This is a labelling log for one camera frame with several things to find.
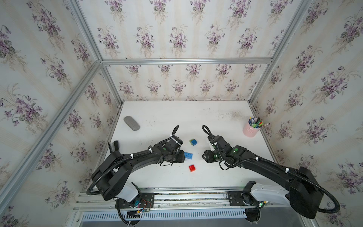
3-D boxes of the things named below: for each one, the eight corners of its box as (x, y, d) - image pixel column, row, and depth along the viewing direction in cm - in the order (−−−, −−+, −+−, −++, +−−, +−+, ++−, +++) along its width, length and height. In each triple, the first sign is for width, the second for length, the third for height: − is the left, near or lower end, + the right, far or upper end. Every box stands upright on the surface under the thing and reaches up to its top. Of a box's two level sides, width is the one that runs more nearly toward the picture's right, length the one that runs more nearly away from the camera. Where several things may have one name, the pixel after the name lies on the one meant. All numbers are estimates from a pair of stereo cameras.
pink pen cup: (244, 138, 100) (250, 129, 92) (241, 129, 105) (247, 120, 97) (255, 138, 100) (261, 129, 92) (251, 129, 105) (257, 120, 97)
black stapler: (110, 154, 92) (108, 152, 89) (110, 145, 97) (107, 142, 94) (119, 151, 94) (117, 149, 91) (118, 142, 98) (116, 139, 95)
